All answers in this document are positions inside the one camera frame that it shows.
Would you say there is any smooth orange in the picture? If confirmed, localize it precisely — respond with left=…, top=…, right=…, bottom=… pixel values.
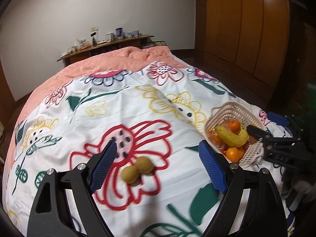
left=225, top=147, right=240, bottom=163
left=238, top=147, right=245, bottom=159

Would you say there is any yellow banana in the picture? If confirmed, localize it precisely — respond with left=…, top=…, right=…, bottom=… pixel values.
left=214, top=125, right=248, bottom=148

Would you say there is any plastic bag of oranges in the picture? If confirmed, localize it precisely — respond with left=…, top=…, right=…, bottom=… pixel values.
left=208, top=131, right=228, bottom=154

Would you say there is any cream plastic basket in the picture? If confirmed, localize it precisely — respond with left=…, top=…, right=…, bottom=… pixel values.
left=204, top=102, right=265, bottom=168

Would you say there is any red tomato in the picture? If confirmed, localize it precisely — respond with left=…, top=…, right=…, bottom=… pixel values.
left=243, top=141, right=249, bottom=151

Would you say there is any left green longan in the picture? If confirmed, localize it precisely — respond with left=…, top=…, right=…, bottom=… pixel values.
left=120, top=166, right=139, bottom=185

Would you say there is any green longan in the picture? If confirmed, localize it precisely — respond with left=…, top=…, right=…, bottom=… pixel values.
left=120, top=166, right=139, bottom=185
left=134, top=156, right=154, bottom=174

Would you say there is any right green longan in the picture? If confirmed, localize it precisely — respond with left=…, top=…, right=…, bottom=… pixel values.
left=134, top=156, right=154, bottom=174

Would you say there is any floral white bed sheet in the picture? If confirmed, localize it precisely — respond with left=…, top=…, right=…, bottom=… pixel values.
left=4, top=60, right=297, bottom=237

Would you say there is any wooden wardrobe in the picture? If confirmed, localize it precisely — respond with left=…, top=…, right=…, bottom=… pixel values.
left=194, top=0, right=315, bottom=106

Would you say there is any pink quilt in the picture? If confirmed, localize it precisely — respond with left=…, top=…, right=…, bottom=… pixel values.
left=3, top=45, right=188, bottom=173

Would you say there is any wooden sideboard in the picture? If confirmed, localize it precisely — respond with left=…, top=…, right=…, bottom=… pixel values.
left=57, top=34, right=154, bottom=67

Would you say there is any blue white mug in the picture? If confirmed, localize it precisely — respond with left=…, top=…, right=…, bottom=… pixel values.
left=115, top=27, right=123, bottom=40

